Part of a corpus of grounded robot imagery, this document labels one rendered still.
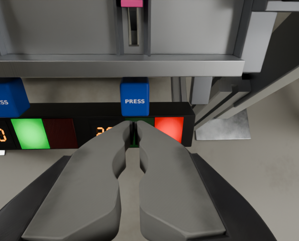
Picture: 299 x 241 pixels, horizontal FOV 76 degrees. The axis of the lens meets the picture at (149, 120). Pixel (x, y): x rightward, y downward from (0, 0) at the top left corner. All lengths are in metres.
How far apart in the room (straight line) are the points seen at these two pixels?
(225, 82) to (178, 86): 0.36
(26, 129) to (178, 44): 0.17
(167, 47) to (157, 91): 0.77
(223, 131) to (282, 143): 0.28
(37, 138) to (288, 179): 1.00
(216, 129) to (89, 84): 0.62
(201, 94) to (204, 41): 0.07
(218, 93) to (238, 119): 0.72
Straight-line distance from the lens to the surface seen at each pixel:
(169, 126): 0.20
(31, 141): 0.23
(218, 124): 0.93
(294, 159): 1.09
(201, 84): 0.21
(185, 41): 0.16
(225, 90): 0.26
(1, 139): 0.25
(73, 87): 0.99
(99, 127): 0.20
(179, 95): 0.60
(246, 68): 0.17
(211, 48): 0.17
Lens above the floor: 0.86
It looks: 76 degrees down
